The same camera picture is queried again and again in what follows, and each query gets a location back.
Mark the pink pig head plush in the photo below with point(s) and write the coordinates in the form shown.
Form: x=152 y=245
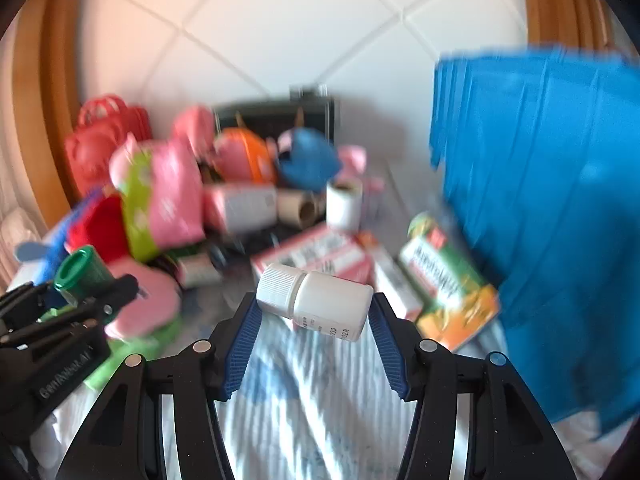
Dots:
x=150 y=300

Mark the blue plush toy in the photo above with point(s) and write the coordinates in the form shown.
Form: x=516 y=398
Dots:
x=50 y=247

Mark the long pink white box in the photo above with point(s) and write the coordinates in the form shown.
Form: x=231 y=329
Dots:
x=300 y=250

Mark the striped bed sheet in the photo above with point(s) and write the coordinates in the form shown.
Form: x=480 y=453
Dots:
x=310 y=410

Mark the white pill bottle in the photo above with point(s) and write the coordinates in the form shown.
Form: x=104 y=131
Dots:
x=325 y=300

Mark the narrow orange white box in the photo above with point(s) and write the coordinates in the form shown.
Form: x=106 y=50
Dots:
x=395 y=280

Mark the blue plastic crate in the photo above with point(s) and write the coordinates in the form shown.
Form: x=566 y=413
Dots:
x=550 y=185

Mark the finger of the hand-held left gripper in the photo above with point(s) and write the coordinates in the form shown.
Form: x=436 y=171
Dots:
x=117 y=292
x=22 y=300

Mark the black plastic wrapper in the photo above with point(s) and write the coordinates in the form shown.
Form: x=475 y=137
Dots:
x=240 y=247

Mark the green plastic cup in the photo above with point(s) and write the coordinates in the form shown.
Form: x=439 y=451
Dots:
x=82 y=272

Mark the green orange medicine box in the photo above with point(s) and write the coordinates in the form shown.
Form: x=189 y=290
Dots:
x=445 y=285

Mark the red plush toy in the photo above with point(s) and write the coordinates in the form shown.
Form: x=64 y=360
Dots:
x=100 y=230

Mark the flat pink box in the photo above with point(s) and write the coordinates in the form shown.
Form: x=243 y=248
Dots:
x=350 y=260

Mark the white paper roll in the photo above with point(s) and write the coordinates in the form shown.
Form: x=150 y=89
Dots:
x=344 y=210

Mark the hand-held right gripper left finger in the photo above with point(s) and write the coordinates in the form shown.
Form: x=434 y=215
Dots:
x=242 y=345

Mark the large pink white box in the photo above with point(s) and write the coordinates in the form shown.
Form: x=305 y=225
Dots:
x=240 y=207

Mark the black gift box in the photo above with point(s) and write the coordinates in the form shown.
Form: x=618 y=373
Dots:
x=250 y=115

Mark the red bear suitcase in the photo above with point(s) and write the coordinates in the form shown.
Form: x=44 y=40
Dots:
x=95 y=155

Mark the green plush cloth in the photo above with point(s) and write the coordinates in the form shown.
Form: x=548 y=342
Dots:
x=107 y=370

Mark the green tissue pack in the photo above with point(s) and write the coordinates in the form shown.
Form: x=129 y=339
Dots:
x=137 y=210

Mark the pink tissue pack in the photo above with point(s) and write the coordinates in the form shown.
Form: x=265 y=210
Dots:
x=192 y=127
x=172 y=200

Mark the wooden headboard post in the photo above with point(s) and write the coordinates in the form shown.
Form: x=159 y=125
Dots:
x=50 y=85
x=565 y=5

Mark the pig plush blue shirt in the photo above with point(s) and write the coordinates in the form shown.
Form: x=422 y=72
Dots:
x=307 y=160

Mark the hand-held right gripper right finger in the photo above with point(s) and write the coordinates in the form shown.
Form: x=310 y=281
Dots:
x=387 y=345

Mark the small pink pig plush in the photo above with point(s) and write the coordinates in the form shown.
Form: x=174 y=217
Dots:
x=125 y=165

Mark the pig plush orange dress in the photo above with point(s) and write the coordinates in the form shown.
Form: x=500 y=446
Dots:
x=245 y=155

